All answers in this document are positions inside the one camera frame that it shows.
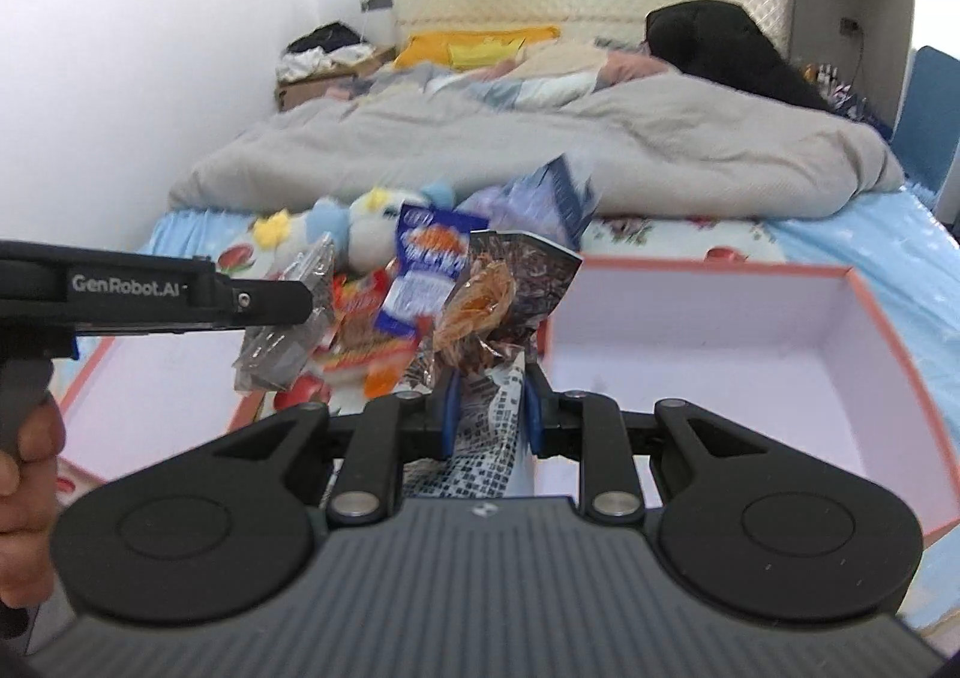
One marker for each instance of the yellow pillow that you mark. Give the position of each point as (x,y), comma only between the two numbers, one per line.
(465,48)

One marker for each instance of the pale blue tissue packet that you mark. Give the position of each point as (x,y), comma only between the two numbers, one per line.
(540,198)

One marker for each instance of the clear crinkled snack packet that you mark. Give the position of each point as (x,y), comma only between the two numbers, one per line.
(270,355)

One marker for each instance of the pile of clothes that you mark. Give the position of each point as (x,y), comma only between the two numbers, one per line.
(322,48)

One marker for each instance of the dark mosaic snack packet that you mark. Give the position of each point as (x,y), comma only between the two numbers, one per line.
(495,295)

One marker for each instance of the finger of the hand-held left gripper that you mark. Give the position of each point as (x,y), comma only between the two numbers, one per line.
(270,301)

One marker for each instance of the white blue plush toy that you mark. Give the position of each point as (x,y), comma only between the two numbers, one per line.
(360,228)

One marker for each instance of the pink shallow box lid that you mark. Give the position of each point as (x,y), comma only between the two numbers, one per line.
(150,408)

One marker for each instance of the red-bordered clear snack packet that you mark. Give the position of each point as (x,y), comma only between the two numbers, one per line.
(360,307)

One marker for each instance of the cardboard box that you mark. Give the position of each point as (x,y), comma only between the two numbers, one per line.
(300,93)

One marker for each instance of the row of small bottles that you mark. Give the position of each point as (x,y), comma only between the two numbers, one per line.
(825,78)

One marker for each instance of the pastel patchwork quilt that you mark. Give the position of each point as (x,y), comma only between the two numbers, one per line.
(540,85)

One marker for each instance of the blue chair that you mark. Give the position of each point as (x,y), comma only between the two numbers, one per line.
(930,123)

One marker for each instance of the black fluffy garment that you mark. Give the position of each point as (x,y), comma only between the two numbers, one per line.
(712,40)

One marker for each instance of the red orange snack packet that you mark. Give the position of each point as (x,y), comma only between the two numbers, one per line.
(367,367)

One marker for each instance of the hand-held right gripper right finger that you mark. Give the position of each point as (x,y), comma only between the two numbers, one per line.
(531,415)

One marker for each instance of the grey duvet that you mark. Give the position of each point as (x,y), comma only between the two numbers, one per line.
(525,138)

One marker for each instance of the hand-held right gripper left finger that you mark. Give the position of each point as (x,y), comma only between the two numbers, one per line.
(450,415)

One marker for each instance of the blue snack packet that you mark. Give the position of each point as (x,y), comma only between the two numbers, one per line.
(424,273)

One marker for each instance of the person's left hand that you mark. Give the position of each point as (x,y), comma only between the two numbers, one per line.
(30,498)

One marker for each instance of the pink deep box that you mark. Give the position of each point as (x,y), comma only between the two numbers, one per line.
(712,363)

